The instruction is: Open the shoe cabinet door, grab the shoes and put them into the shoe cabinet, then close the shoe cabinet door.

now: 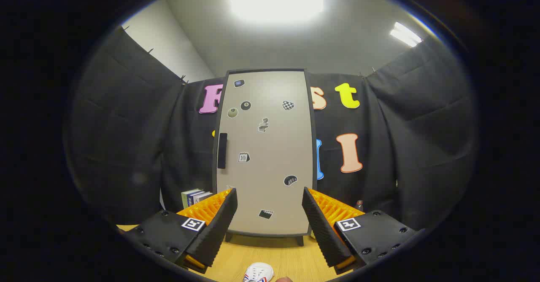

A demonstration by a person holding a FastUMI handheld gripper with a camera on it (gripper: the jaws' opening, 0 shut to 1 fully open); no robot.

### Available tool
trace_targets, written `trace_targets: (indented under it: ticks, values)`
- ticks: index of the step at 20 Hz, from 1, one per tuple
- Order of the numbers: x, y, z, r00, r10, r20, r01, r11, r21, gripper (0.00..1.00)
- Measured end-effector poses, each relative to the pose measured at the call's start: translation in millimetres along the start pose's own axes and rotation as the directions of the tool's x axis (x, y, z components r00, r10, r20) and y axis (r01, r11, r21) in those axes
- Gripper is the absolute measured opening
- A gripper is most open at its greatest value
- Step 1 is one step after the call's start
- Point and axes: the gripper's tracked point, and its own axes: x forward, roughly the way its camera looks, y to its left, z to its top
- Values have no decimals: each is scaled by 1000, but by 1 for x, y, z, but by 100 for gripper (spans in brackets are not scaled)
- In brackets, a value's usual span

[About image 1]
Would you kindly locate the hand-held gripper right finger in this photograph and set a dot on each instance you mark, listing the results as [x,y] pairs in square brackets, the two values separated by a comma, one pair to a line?
[322,231]

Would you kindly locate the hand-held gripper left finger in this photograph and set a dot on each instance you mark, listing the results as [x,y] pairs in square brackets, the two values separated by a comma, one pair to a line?
[219,231]

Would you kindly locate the white canvas shoe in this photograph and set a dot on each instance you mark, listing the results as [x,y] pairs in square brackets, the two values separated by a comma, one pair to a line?
[259,271]

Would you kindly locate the dark grey shoe cabinet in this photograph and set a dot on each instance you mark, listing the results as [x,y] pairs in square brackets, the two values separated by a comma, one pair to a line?
[314,122]

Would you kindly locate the dark blue spine book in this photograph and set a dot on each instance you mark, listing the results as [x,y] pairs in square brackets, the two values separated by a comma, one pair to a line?
[191,199]

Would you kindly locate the red and white pen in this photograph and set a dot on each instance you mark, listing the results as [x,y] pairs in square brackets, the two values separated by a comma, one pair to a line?
[360,206]

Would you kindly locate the green spine book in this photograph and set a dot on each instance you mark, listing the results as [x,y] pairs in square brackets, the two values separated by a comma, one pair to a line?
[184,198]

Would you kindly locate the black backdrop cloth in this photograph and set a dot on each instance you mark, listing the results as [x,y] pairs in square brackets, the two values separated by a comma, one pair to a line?
[126,147]

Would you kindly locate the small ceiling light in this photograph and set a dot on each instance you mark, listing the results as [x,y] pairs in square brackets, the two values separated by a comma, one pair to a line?
[405,34]

